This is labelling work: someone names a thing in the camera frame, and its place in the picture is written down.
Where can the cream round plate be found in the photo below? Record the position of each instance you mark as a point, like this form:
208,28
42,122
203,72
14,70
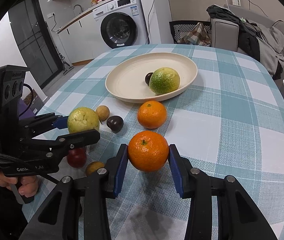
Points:
126,81

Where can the dark clothes pile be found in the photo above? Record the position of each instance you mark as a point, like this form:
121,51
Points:
229,32

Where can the brown longan fruit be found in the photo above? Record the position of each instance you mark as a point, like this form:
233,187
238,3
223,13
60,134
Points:
103,112

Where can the red tomato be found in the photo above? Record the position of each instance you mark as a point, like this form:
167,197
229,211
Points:
77,157

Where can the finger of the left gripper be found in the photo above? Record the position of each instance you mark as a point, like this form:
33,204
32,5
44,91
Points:
79,139
36,125

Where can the black glass door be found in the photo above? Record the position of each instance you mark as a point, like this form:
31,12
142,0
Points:
34,41

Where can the black patterned chair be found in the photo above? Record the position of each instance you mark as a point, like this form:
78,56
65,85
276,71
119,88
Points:
180,28

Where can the large green yellow citrus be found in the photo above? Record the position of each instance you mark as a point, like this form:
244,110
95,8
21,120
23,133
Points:
164,80

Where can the grey sofa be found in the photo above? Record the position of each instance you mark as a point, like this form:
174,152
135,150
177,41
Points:
275,28

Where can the orange mandarin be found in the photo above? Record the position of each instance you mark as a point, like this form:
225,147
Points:
148,151
152,114

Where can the teal checked tablecloth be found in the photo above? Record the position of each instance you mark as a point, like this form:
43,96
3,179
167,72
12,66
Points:
229,121

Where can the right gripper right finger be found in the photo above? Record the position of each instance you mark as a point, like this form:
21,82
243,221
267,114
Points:
238,215

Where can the dark purple plum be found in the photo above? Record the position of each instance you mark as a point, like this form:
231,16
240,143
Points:
115,123
148,77

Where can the pale green guava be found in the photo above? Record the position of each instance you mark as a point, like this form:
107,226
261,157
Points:
82,119

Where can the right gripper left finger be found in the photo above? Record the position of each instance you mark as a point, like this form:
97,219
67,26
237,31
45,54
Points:
58,215

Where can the yellow brown small fruit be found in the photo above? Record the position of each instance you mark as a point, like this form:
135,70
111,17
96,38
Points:
93,166

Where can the orange mandarin front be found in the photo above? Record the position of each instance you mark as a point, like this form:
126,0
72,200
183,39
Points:
148,151

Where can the white washing machine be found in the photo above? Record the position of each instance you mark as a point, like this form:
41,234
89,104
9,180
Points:
121,23

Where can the black camera module left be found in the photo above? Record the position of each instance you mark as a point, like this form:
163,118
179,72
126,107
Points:
11,85

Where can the plaid cloth on chair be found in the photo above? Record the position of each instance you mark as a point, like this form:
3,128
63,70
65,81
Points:
198,36

